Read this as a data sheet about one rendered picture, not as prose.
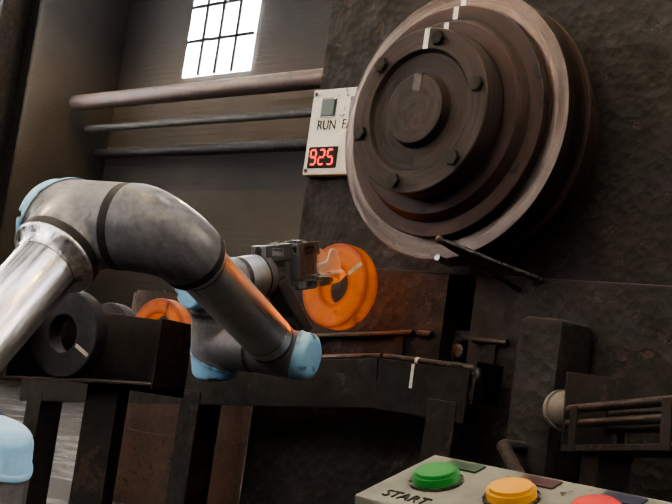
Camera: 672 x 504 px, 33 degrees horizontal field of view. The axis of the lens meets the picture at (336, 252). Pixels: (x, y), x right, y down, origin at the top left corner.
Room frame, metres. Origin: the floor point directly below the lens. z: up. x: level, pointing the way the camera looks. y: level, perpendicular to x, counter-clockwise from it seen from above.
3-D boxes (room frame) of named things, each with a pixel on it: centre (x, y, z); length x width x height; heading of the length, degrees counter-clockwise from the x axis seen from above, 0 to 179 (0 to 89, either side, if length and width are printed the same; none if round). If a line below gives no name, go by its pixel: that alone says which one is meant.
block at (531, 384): (1.74, -0.36, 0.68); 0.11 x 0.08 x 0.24; 136
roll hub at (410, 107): (1.82, -0.11, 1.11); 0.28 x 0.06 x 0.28; 46
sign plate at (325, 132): (2.21, -0.01, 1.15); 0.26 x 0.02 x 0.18; 46
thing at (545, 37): (1.89, -0.18, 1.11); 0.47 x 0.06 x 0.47; 46
